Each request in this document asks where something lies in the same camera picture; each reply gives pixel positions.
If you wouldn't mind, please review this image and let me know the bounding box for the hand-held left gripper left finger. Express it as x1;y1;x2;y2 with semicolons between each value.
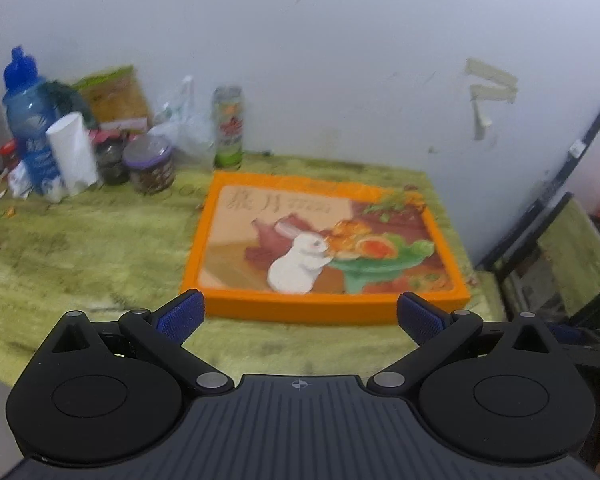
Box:
50;288;232;396

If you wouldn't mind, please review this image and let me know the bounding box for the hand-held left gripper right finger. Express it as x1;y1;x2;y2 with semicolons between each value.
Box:
369;291;551;396

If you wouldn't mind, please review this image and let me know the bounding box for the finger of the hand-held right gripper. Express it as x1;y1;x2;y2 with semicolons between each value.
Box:
547;324;600;367

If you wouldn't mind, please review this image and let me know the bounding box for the orange box lid with picture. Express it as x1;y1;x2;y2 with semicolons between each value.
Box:
180;170;471;326

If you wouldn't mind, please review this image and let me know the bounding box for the white printed carton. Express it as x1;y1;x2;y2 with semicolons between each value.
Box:
510;255;566;321

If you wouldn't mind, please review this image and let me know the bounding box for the green-covered stool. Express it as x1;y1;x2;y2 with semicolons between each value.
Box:
490;191;600;333

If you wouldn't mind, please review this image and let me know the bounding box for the brown jar with purple lid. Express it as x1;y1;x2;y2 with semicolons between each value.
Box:
122;133;177;196

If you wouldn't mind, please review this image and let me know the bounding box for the dark jar with red lid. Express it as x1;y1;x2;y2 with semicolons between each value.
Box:
91;130;130;186

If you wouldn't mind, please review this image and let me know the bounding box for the long black flat box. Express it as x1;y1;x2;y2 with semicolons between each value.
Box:
472;100;600;268

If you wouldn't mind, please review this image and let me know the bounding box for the green and silver beer can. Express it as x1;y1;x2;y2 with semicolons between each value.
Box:
212;85;244;170

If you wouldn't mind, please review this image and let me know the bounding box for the white paper towel roll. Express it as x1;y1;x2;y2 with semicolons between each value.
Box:
46;112;101;197

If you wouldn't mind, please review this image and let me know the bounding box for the yellow and green food packet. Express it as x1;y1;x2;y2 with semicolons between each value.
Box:
72;65;153;133

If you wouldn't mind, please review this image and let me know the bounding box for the blue water bottle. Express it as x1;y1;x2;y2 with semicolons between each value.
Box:
2;46;63;196

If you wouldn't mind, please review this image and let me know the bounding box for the beige peeling wall tape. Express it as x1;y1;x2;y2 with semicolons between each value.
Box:
464;57;520;142

